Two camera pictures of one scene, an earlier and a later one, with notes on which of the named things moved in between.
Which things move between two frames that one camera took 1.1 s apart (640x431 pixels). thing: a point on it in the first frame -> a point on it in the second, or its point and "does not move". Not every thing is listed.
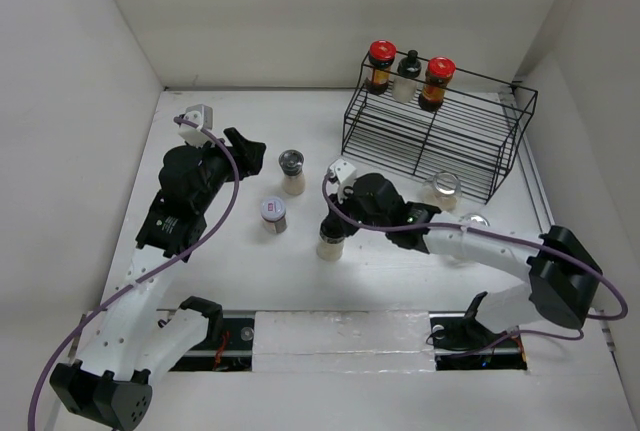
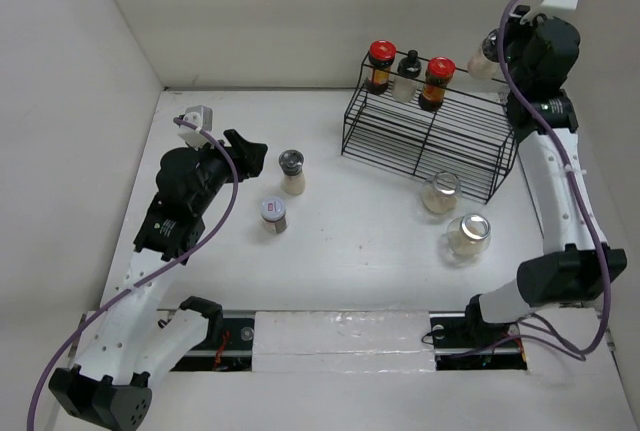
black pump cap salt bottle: (405, 82) does not move
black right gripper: (330, 220) -> (515, 25)
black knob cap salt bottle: (329, 245) -> (485, 63)
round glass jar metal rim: (442, 191) does not move
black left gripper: (247, 153) does not move
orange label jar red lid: (438, 76) does not move
